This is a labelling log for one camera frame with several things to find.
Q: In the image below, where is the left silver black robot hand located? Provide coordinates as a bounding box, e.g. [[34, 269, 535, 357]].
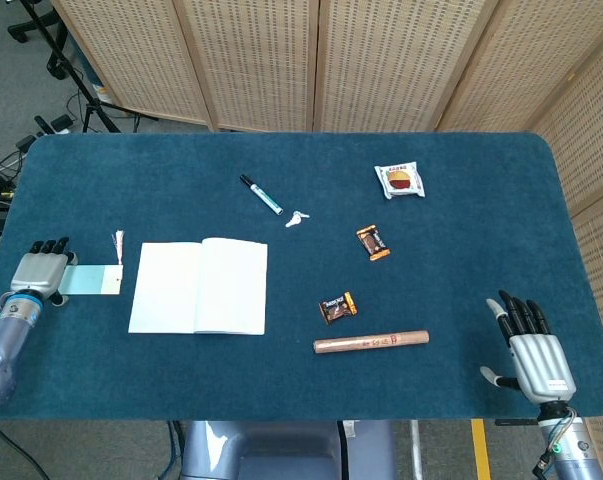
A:
[[9, 236, 80, 307]]

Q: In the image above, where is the open white lined notebook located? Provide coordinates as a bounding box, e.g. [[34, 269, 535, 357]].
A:
[[127, 237, 269, 336]]

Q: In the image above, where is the brown chocolate wafer snack packet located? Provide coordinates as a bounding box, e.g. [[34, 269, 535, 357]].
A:
[[318, 291, 358, 327]]

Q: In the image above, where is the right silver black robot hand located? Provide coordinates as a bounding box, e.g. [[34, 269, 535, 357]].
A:
[[479, 289, 578, 404]]

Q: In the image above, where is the blue carpet table mat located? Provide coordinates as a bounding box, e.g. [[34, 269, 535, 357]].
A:
[[0, 130, 603, 421]]

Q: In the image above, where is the small orange brown snack packet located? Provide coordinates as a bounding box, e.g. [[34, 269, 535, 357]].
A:
[[356, 224, 392, 263]]

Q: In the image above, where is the blue bookmark with tassel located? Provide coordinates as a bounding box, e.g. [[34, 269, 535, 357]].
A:
[[60, 229, 126, 297]]

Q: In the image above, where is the wooden wicker folding screen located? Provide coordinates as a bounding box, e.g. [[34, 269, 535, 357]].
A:
[[50, 0, 603, 480]]

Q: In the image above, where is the brown paper-wrapped roll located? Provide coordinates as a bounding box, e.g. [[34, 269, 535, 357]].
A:
[[313, 328, 430, 355]]

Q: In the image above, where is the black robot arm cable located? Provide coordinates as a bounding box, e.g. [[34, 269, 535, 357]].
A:
[[0, 413, 51, 480]]

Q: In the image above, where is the black power strip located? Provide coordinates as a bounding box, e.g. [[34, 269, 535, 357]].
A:
[[33, 113, 75, 137]]

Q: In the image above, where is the white cookie snack packet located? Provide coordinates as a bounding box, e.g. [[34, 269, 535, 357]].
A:
[[373, 160, 427, 201]]

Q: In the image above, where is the grey robot torso base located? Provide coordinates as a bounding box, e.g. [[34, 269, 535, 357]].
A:
[[180, 419, 397, 480]]

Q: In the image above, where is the black office chair base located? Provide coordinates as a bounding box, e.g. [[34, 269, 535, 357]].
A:
[[8, 0, 68, 81]]

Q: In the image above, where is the black tripod stand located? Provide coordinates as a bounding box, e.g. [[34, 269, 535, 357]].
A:
[[18, 0, 157, 134]]

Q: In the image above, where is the black white marker pen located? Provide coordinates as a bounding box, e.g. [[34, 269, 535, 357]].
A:
[[239, 173, 285, 217]]

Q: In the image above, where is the white table leg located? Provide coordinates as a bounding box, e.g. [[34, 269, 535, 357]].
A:
[[409, 419, 425, 480]]

